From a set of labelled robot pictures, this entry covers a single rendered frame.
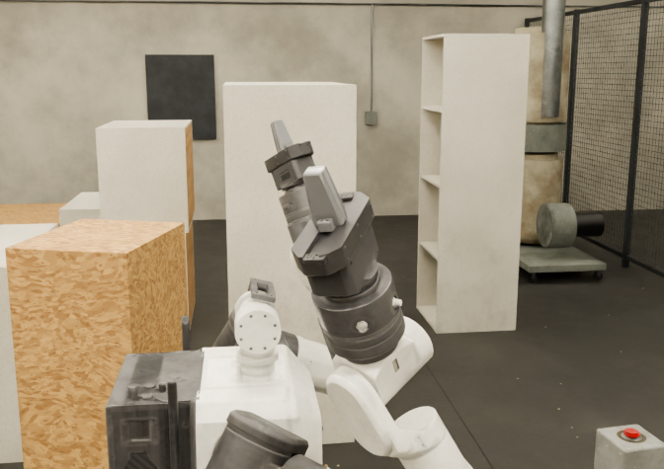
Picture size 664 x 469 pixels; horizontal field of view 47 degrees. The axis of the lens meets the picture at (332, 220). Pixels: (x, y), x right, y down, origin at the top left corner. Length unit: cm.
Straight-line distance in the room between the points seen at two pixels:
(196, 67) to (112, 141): 417
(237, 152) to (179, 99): 589
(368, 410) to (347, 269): 17
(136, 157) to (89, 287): 276
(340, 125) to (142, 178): 211
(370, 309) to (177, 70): 861
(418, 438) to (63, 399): 198
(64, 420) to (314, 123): 164
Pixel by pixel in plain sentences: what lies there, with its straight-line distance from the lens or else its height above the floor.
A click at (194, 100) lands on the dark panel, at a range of 931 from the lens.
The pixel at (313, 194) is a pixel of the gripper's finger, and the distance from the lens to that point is 74.
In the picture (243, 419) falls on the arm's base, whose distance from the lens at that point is 95.
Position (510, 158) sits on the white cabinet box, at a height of 123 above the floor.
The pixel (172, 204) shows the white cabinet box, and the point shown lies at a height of 92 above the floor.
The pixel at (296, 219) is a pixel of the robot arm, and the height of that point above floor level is 154.
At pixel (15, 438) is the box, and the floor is 12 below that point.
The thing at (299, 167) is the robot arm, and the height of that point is 164.
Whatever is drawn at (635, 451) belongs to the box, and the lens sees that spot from 202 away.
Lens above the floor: 181
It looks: 11 degrees down
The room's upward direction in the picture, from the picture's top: straight up
